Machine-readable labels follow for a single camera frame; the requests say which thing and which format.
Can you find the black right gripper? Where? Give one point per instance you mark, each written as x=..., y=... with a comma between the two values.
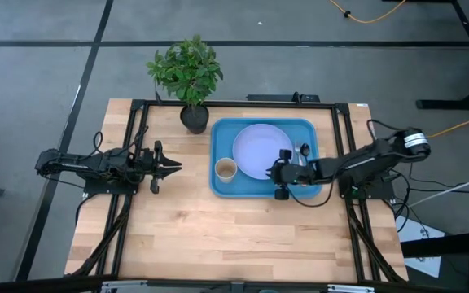
x=291, y=173

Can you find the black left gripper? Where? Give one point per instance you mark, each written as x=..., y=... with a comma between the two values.
x=156, y=167

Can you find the lilac round plate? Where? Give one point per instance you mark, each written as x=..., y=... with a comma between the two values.
x=257, y=148

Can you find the beige paper cup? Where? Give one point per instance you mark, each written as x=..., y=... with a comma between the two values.
x=226, y=170

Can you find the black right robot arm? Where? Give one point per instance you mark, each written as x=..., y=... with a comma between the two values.
x=365, y=163

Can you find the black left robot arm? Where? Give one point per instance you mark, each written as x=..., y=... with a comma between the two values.
x=80, y=163

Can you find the blue plastic tray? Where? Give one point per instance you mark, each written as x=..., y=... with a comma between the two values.
x=222, y=134

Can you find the green plant in black pot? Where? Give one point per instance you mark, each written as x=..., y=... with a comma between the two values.
x=187, y=73

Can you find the silver metal bar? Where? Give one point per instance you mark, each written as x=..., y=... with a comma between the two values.
x=348, y=289

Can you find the black metal beam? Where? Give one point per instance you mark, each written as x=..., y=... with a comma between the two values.
x=442, y=245

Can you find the black aluminium table frame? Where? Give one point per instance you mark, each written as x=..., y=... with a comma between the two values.
x=238, y=104

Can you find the black metal table leg frame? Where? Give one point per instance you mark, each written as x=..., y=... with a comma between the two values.
x=454, y=104

